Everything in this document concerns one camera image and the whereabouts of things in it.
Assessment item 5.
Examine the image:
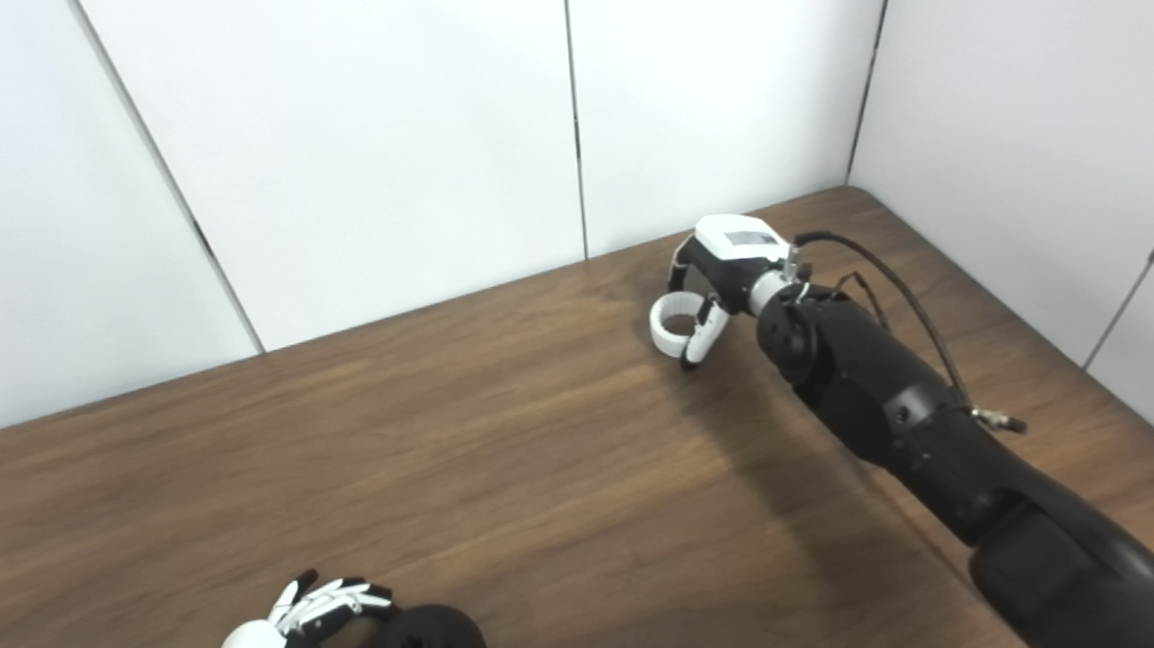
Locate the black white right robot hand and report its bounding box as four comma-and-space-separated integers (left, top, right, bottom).
664, 209, 806, 370

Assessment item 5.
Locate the white toothed ring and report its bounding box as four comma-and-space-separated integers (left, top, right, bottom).
647, 292, 715, 353

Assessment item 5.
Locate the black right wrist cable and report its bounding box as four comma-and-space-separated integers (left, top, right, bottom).
794, 220, 1029, 448

